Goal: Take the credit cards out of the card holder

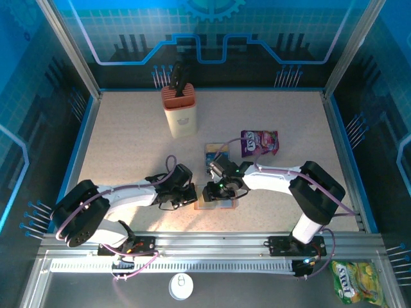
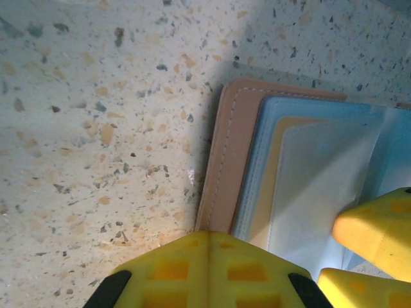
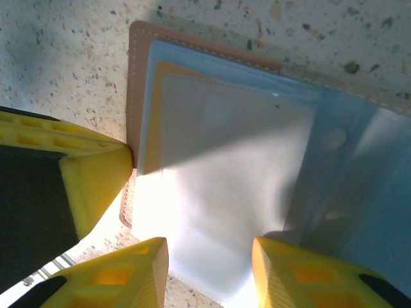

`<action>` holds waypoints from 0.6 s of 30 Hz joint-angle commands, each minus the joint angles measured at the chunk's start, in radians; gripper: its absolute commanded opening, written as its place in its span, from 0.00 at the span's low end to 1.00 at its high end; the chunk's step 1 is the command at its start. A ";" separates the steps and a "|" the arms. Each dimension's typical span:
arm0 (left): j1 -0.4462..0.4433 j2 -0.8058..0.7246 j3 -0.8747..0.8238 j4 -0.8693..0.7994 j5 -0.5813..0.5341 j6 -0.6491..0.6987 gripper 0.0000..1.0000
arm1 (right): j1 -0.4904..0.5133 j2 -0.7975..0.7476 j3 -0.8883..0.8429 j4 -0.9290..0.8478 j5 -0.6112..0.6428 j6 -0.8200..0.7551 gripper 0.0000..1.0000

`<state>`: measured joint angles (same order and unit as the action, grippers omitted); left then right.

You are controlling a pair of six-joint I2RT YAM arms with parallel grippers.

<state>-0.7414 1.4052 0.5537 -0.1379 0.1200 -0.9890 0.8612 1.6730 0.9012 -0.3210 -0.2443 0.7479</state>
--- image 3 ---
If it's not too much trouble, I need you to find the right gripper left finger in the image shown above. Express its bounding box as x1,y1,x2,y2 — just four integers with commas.
8,236,170,308

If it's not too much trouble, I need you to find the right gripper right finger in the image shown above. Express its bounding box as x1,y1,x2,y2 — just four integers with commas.
251,235,411,308

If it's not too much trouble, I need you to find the brown leather card holder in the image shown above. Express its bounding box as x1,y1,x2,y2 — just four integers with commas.
119,19,411,308

